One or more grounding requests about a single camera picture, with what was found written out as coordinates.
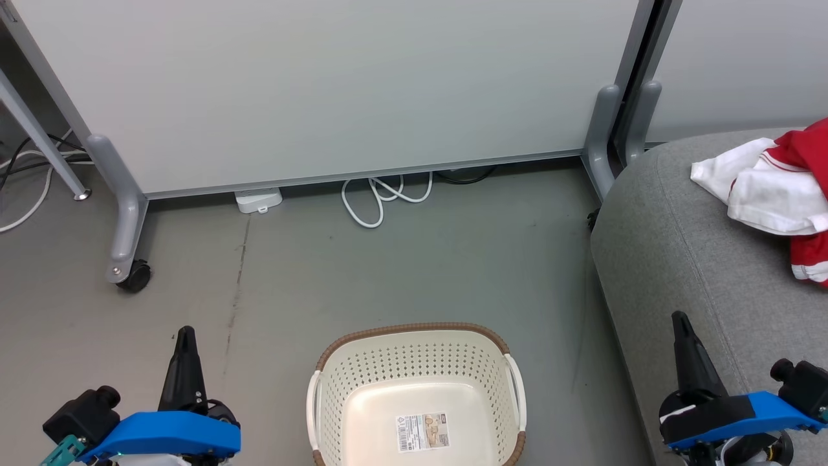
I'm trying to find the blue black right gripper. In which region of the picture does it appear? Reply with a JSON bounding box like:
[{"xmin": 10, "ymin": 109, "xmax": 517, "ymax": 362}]
[{"xmin": 659, "ymin": 311, "xmax": 826, "ymax": 451}]

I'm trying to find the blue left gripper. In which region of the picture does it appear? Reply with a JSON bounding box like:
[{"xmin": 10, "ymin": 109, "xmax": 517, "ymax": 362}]
[{"xmin": 76, "ymin": 326, "xmax": 242, "ymax": 465}]

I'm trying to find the cream perforated laundry basket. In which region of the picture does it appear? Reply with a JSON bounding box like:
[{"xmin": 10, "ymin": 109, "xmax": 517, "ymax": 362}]
[{"xmin": 306, "ymin": 322, "xmax": 527, "ymax": 466}]

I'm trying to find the paper basket label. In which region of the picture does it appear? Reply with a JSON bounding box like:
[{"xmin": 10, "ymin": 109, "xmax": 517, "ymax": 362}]
[{"xmin": 395, "ymin": 413, "xmax": 451, "ymax": 453}]

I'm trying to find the grey fabric sofa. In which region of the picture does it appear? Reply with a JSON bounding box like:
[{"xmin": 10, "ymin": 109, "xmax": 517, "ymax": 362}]
[{"xmin": 590, "ymin": 128, "xmax": 828, "ymax": 466}]

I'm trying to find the grey partition foot with caster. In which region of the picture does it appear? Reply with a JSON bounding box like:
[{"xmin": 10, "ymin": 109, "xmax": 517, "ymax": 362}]
[{"xmin": 86, "ymin": 134, "xmax": 149, "ymax": 284}]

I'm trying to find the white power adapter box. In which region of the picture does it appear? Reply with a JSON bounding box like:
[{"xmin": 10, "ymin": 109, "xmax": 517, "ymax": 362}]
[{"xmin": 234, "ymin": 188, "xmax": 283, "ymax": 214}]

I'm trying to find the thin grey table leg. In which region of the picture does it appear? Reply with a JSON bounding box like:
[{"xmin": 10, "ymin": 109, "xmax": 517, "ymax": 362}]
[{"xmin": 0, "ymin": 68, "xmax": 91, "ymax": 201}]

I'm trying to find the narrow white partition panel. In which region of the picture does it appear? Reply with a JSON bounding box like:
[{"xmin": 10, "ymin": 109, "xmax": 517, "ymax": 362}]
[{"xmin": 647, "ymin": 0, "xmax": 828, "ymax": 144}]

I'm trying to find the wide white partition panel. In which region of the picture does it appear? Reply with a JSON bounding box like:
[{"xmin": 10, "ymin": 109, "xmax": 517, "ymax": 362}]
[{"xmin": 0, "ymin": 0, "xmax": 657, "ymax": 199}]

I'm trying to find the teal left camera connector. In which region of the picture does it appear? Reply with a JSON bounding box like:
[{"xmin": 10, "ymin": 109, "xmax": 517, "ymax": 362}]
[{"xmin": 39, "ymin": 434, "xmax": 88, "ymax": 466}]

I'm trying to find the white floor cable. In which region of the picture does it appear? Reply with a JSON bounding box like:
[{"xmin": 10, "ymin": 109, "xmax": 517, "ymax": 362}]
[{"xmin": 0, "ymin": 149, "xmax": 94, "ymax": 234}]

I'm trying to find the white looped power cable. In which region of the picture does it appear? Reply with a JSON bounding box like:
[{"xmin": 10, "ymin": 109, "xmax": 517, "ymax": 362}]
[{"xmin": 341, "ymin": 172, "xmax": 433, "ymax": 229}]

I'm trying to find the black cable bundle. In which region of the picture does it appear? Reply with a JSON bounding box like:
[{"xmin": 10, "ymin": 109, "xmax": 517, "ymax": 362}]
[{"xmin": 0, "ymin": 133, "xmax": 88, "ymax": 192}]

